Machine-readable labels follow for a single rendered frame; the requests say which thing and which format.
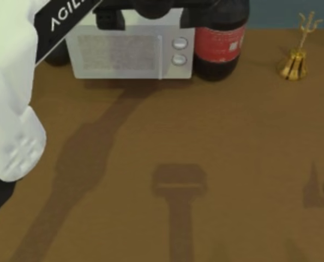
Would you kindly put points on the round white microwave knob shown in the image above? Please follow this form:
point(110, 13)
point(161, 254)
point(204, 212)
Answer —
point(179, 59)
point(179, 43)

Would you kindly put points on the white microwave oven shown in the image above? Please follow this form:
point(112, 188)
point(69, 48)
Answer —
point(178, 69)

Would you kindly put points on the cola bottle with red label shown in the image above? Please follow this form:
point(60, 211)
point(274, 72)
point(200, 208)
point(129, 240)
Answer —
point(219, 46)

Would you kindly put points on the dark bottle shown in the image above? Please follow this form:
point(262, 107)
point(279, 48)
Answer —
point(57, 58)

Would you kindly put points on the golden trident ornament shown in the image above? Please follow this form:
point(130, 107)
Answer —
point(294, 65)

